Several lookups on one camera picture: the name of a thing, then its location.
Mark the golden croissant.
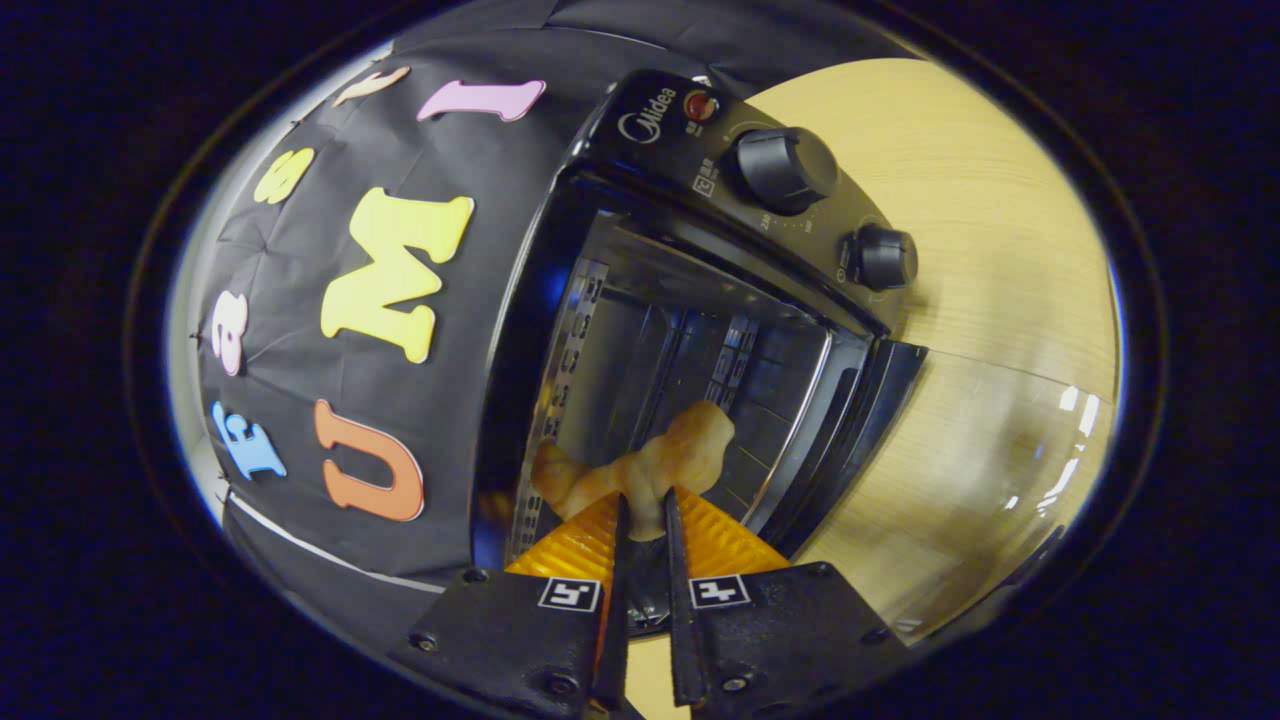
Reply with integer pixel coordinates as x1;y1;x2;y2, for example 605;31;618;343
530;400;736;541

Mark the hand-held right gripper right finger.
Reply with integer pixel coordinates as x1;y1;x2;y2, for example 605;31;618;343
663;486;914;714

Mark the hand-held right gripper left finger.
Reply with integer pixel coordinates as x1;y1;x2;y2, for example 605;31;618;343
393;490;643;720

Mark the black electric oven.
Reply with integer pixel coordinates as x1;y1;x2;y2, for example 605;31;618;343
470;68;1116;646

